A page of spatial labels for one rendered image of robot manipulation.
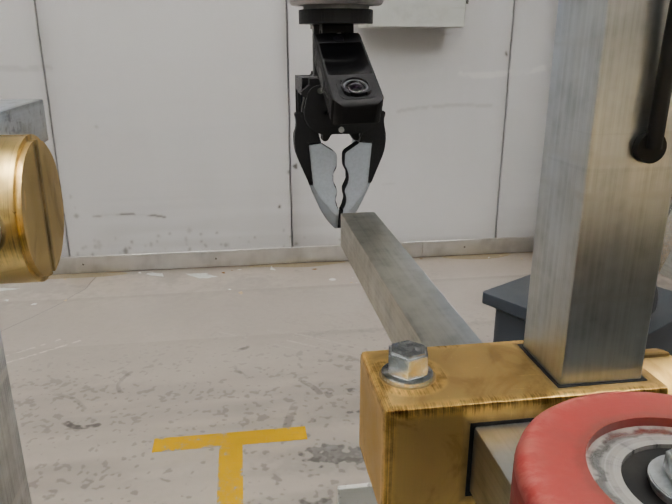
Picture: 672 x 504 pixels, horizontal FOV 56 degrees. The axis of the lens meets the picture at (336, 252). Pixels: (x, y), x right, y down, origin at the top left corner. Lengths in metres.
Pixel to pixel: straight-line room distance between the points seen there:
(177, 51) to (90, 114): 0.45
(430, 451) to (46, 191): 0.17
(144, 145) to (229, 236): 0.55
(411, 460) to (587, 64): 0.16
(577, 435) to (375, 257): 0.28
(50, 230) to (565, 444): 0.18
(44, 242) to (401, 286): 0.22
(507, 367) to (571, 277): 0.05
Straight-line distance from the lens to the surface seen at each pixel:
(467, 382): 0.27
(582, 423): 0.18
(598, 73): 0.24
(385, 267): 0.41
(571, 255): 0.25
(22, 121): 0.47
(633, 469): 0.17
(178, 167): 2.92
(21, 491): 0.31
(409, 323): 0.34
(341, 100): 0.55
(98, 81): 2.92
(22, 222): 0.22
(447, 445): 0.26
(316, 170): 0.63
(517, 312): 1.06
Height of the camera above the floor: 1.00
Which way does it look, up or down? 18 degrees down
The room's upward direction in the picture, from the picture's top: straight up
